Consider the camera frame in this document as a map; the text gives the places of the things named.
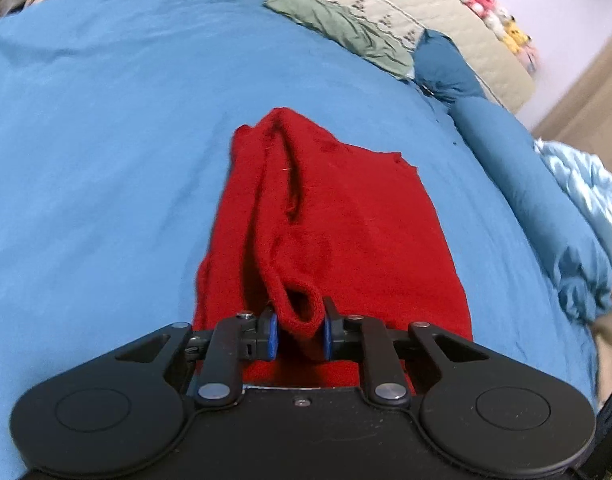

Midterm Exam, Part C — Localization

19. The cream quilted headboard cover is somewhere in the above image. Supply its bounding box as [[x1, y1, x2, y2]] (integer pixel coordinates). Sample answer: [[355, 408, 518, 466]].
[[228, 0, 537, 111]]

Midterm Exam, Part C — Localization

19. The row of plush toys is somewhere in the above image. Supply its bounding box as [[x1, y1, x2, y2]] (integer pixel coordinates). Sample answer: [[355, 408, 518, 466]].
[[430, 0, 540, 75]]

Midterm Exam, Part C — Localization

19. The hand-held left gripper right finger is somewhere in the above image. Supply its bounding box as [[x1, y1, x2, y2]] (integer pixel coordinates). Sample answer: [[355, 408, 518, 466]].
[[322, 296, 490, 407]]

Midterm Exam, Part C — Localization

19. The light blue blanket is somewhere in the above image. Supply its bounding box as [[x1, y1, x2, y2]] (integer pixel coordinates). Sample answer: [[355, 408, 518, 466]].
[[533, 139, 612, 272]]

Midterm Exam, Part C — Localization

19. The red knit sweater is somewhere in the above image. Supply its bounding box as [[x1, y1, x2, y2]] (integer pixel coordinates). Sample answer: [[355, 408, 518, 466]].
[[192, 106, 474, 393]]

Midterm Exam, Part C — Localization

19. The blue duvet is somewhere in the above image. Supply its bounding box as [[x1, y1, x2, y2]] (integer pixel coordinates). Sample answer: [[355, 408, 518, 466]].
[[451, 96, 612, 324]]

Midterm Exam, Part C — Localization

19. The green pillow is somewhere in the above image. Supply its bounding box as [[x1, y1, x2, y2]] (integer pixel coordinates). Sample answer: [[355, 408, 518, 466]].
[[264, 0, 415, 79]]

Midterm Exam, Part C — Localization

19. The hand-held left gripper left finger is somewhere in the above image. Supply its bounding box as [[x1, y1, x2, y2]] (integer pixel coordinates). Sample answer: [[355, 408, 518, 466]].
[[116, 310, 279, 408]]

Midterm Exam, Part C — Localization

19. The dark blue pillow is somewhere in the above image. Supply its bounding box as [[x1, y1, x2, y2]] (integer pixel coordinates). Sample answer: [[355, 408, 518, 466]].
[[413, 29, 488, 104]]

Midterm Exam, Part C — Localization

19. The blue bed sheet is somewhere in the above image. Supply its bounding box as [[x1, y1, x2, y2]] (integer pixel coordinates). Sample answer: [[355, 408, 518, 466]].
[[0, 0, 609, 480]]

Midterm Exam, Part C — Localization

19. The beige curtain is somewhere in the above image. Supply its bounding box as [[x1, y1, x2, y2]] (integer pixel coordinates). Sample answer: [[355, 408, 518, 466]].
[[530, 25, 612, 171]]

